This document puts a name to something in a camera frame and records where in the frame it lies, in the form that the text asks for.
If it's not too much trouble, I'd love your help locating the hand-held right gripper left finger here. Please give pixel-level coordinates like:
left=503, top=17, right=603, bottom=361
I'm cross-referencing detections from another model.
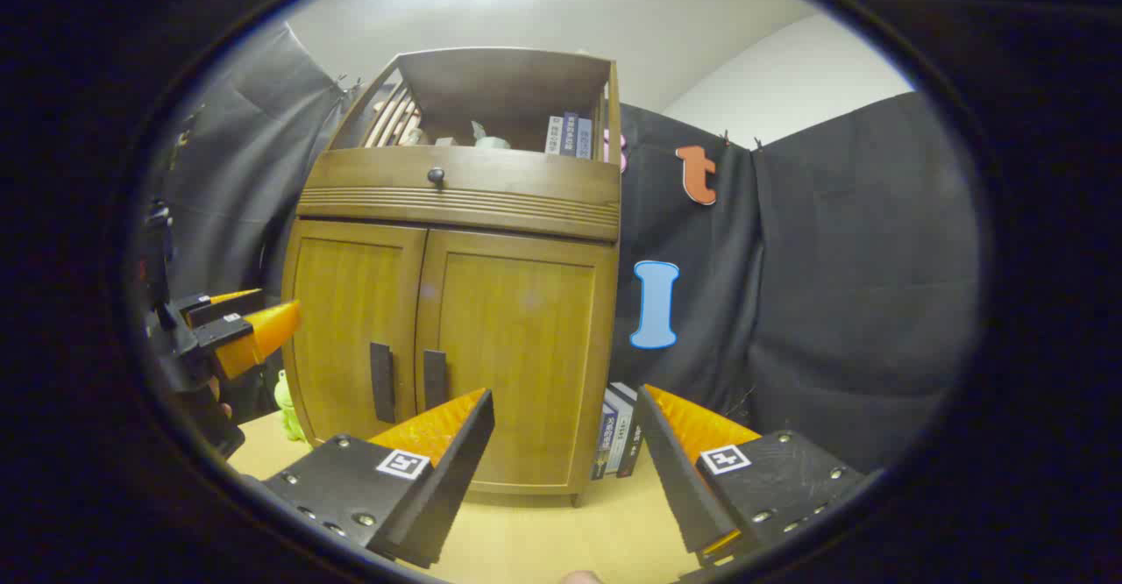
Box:
left=261, top=388, right=496, bottom=570

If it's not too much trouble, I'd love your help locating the wooden shoe cabinet door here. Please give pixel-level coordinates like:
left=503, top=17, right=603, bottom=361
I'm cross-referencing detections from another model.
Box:
left=282, top=220, right=428, bottom=445
left=414, top=229, right=619, bottom=488

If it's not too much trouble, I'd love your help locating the blue cover book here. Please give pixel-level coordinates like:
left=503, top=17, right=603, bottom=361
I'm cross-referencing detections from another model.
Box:
left=592, top=400, right=619, bottom=481

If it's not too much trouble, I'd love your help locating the green frog plush toy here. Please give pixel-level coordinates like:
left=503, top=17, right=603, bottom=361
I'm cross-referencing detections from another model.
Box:
left=273, top=370, right=308, bottom=443

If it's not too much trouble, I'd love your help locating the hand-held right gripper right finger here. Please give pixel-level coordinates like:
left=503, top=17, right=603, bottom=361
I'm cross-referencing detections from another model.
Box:
left=636, top=384, right=882, bottom=580

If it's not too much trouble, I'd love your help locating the wooden drawer with black knob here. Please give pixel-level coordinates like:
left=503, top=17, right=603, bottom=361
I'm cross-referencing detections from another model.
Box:
left=298, top=147, right=621, bottom=243

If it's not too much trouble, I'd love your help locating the black backdrop cloth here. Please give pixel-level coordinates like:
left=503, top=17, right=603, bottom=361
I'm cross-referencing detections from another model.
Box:
left=145, top=23, right=983, bottom=480

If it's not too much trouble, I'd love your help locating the wooden double-door shoe cabinet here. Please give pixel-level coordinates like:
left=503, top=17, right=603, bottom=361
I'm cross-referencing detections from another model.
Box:
left=280, top=47, right=623, bottom=508

